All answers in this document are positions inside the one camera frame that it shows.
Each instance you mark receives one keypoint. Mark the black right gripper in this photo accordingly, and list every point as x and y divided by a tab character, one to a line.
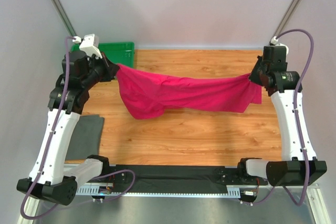
252	76

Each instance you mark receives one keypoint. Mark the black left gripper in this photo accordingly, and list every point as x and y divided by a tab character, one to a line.
111	68

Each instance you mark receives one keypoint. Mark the magenta t shirt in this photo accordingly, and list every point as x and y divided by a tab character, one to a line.
147	95

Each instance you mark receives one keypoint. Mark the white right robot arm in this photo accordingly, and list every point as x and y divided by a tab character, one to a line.
291	129

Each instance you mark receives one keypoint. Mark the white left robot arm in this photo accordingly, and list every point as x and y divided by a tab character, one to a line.
60	124

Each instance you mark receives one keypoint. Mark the green plastic tray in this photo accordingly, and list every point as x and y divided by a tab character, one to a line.
119	52

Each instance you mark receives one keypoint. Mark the folded grey t shirt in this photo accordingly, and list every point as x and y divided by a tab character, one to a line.
86	137

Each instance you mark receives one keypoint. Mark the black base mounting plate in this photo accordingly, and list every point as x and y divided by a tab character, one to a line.
221	174

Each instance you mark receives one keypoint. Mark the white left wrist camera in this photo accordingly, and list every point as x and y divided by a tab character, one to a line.
89	45

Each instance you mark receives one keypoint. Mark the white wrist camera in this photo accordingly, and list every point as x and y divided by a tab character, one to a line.
89	45
275	41

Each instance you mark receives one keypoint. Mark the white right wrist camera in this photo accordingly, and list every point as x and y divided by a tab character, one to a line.
275	41

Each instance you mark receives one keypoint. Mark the left aluminium corner post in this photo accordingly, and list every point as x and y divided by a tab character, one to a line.
64	17

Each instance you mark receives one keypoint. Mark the aluminium corner post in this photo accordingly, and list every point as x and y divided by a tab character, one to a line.
286	17
64	17

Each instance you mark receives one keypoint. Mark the right aluminium corner post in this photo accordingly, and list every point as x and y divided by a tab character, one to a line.
286	17

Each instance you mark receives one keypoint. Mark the aluminium front frame rail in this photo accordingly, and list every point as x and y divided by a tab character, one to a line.
284	191

